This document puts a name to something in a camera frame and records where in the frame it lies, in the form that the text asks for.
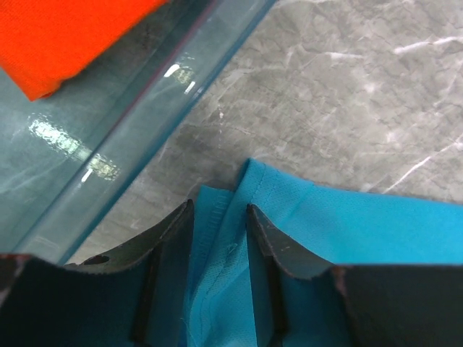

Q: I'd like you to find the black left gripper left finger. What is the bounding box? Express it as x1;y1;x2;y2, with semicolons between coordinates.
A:
1;201;194;346

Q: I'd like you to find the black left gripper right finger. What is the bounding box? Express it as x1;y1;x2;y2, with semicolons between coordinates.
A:
246;205;462;346

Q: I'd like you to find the teal t-shirt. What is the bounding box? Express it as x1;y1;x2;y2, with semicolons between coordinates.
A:
179;159;462;346

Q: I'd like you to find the translucent blue plastic basin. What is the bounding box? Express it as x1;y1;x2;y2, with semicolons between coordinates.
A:
1;1;272;264

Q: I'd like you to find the orange t-shirt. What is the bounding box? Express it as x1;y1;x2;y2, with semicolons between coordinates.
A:
1;0;165;101

